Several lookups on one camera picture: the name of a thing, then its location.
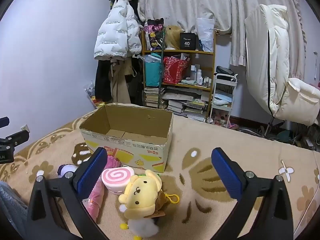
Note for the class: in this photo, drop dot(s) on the cream down coat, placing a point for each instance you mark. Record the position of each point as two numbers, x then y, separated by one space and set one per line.
260 67

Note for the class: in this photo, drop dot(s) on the printed cardboard box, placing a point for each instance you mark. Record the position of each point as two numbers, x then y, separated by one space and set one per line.
147 152

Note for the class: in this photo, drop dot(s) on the clear plastic bag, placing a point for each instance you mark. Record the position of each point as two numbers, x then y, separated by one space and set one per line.
150 58

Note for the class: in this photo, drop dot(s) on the group of cosmetic bottles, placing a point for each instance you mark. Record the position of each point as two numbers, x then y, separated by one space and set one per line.
200 76

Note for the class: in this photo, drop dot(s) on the blonde wig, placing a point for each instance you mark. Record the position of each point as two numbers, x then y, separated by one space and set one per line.
173 37

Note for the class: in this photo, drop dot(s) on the white plastic bag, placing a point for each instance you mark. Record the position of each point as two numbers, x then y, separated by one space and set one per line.
205 35

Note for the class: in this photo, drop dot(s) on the white trolley cart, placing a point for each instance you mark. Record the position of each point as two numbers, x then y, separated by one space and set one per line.
222 97

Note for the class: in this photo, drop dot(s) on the grey fleece clothing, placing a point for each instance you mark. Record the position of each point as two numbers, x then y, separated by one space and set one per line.
10 205

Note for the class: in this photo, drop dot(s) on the pile of books and papers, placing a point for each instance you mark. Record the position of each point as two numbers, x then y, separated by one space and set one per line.
186 103

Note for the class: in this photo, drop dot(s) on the plastic bag of snacks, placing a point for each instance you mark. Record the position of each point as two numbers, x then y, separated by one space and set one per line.
91 92

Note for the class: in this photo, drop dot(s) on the pink plush toy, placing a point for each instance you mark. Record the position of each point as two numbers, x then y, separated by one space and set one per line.
112 161

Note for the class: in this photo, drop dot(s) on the wooden shelf rack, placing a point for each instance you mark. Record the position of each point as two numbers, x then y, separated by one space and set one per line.
187 51

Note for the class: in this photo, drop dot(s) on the dark hanging garment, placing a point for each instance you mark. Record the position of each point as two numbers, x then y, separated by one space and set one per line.
137 85

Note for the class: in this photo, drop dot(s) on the stack of old books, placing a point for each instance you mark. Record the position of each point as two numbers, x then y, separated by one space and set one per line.
151 97

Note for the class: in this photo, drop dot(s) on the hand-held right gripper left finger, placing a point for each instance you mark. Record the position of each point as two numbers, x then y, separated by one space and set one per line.
91 173

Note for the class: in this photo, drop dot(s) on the green pole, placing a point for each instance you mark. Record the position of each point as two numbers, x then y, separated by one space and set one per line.
160 80

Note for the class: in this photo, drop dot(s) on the pink swirl roll toy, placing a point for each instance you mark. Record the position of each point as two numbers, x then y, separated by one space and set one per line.
115 177

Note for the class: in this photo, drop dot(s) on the red gift bag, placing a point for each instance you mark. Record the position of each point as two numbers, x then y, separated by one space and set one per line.
173 71

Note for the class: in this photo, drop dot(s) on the beige patterned blanket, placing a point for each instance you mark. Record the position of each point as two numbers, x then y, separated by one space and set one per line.
195 185

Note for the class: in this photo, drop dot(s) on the white fluffy toy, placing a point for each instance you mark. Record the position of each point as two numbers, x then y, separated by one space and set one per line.
140 195

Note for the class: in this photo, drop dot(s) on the teal paper bag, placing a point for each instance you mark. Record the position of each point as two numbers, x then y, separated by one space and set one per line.
152 73

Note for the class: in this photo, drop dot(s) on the beige hanging coat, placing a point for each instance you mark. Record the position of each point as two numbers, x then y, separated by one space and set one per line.
120 82

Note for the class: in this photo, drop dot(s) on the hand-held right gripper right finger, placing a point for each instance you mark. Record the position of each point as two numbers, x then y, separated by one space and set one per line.
226 175

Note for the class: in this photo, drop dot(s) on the plastic-wrapped pink toy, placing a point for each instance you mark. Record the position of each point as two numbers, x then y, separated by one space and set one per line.
96 200

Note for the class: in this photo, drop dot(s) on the white puffer jacket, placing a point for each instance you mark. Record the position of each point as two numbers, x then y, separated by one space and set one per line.
112 30

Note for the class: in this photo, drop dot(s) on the black hanging coat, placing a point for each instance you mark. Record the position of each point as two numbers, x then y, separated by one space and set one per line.
102 80

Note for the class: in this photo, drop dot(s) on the white and purple plush toy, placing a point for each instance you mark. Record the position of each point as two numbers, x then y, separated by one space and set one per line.
66 168

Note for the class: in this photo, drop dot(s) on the black box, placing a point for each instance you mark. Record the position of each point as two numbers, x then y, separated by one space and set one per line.
189 40

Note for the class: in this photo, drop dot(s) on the white wall socket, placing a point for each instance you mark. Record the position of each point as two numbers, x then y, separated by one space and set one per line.
25 128

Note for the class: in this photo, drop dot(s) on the white patterned curtain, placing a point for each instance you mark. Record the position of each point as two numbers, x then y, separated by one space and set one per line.
190 2

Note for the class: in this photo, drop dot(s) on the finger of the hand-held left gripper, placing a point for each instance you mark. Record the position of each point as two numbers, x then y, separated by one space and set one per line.
17 137
3 122

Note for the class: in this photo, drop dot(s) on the black cartoon printed bag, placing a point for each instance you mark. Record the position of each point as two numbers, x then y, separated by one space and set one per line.
153 35

